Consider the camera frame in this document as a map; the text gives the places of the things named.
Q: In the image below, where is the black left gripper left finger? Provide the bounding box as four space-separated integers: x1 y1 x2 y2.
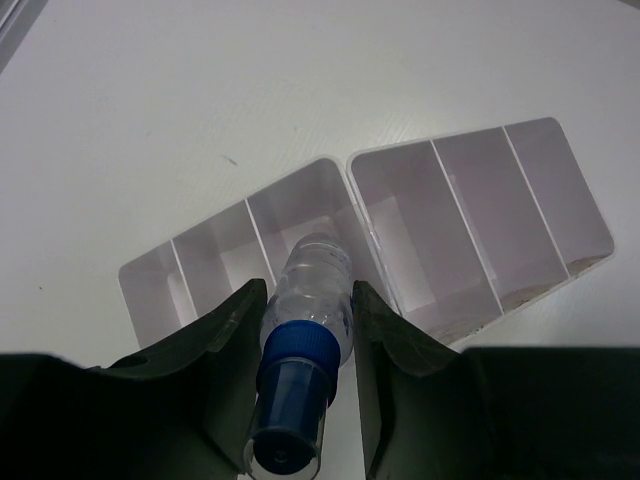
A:
1 279 267 479

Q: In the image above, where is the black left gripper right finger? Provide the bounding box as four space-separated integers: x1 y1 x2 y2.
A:
353 281 639 479

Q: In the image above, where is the clear spray bottle blue cap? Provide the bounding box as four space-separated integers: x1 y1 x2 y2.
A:
243 232 354 479

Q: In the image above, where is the white divided organizer left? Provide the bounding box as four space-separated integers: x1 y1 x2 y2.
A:
118 157 398 348

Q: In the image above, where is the white divided organizer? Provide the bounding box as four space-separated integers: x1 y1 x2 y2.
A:
347 117 616 344
118 157 398 348

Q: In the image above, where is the white divided organizer right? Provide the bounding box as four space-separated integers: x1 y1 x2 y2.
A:
347 117 616 344

